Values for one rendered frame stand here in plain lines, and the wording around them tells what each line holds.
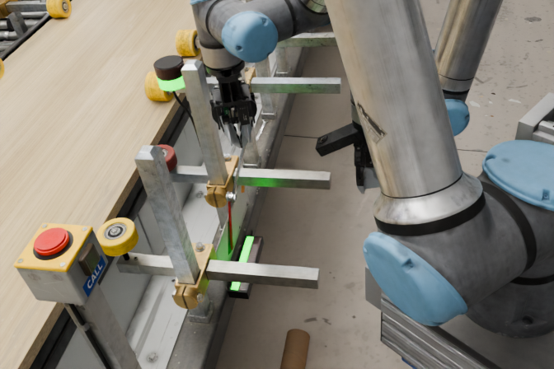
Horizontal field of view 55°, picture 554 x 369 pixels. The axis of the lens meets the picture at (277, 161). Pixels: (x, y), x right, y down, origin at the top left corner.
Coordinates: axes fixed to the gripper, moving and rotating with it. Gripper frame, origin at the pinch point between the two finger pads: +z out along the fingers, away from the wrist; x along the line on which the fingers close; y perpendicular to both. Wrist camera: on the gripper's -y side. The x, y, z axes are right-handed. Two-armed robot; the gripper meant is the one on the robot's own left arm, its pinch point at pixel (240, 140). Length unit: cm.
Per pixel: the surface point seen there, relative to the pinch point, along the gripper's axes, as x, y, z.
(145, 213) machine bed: -26.5, -9.0, 23.4
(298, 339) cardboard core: 6, -10, 93
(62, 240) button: -23, 43, -23
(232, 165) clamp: -3.1, -9.4, 13.7
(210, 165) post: -7.6, -3.6, 8.1
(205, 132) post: -6.9, -3.4, -1.3
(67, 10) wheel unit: -55, -113, 9
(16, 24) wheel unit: -79, -123, 15
